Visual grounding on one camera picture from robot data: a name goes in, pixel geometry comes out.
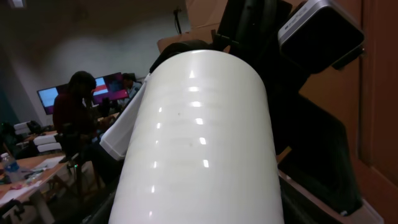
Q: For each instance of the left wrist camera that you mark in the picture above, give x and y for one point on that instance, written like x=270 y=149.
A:
x=319 y=35

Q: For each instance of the seated person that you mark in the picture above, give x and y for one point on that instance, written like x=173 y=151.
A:
x=70 y=109

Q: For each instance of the wall monitor screen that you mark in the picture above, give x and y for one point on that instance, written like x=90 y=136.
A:
x=108 y=86

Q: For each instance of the white plastic cup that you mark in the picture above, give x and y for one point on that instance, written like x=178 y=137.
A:
x=202 y=148

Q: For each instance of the wooden desk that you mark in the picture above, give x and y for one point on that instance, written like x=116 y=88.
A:
x=36 y=172

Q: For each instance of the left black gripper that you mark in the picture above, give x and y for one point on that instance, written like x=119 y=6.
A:
x=319 y=159

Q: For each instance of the plastic water bottle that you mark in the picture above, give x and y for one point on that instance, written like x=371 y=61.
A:
x=11 y=168

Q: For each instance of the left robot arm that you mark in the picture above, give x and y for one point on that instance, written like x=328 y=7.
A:
x=124 y=124

